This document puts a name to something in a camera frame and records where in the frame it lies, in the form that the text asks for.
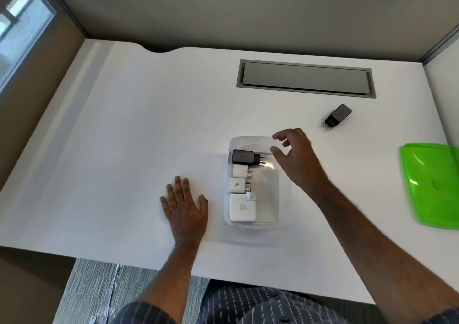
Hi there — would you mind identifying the person's right hand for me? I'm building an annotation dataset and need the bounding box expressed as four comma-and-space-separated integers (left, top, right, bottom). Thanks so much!
270, 128, 329, 196

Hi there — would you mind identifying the person's left hand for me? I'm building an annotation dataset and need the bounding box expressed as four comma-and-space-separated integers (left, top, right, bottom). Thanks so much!
160, 176, 209, 244

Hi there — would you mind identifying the person's left forearm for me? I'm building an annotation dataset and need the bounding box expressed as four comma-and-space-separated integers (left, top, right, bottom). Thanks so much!
139, 239, 202, 313

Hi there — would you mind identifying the person's right forearm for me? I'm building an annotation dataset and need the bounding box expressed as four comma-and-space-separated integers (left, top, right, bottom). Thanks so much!
310, 178, 459, 324

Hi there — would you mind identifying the black charger with long body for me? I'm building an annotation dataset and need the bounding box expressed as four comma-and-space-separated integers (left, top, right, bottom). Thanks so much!
232, 149, 268, 167

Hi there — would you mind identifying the white charger with triangle mark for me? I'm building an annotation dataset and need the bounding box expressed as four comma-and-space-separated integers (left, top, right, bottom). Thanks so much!
229, 177, 252, 194

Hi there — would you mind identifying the large white power adapter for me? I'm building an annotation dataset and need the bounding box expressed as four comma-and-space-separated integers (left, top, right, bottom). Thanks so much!
229, 192, 257, 223

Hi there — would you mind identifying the small plain white charger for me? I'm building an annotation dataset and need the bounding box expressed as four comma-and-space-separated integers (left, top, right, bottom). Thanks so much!
232, 165, 254, 179

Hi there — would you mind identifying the clear plastic container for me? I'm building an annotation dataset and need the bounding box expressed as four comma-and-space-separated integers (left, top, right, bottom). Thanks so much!
223, 135, 293, 231

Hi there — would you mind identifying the black charger with short body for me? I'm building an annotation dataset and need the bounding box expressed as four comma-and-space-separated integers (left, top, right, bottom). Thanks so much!
322, 104, 353, 131

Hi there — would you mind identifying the striped grey shirt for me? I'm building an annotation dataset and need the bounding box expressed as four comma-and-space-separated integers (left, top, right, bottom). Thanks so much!
114, 285, 459, 324

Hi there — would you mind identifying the green plastic lid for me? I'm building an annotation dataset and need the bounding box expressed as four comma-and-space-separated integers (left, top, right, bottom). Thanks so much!
399, 143, 459, 231

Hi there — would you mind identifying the window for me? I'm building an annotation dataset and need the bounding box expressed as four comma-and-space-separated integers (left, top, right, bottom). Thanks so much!
0, 0, 58, 92

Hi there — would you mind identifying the grey desk cable hatch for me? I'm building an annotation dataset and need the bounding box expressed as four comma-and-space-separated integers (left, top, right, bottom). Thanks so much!
235, 59, 377, 99

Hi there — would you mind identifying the grey partition frame post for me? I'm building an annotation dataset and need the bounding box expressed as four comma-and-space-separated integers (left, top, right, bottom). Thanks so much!
421, 25, 459, 66
36, 0, 90, 39

